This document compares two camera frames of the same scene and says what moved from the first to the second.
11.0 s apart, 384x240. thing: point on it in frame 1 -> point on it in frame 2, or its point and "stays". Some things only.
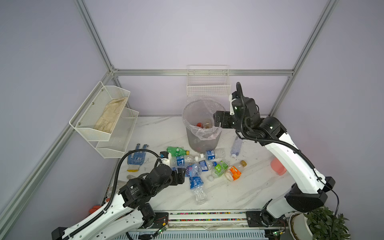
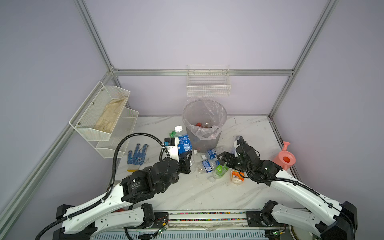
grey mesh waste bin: (199, 122) stays
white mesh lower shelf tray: (116, 146) stays
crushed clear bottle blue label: (196, 184) -> (184, 144)
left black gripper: (181, 176) -> (184, 163)
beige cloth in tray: (112, 110) stays
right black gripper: (222, 115) -> (229, 156)
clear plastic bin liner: (198, 115) stays
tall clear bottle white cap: (236, 148) stays
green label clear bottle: (219, 170) stays
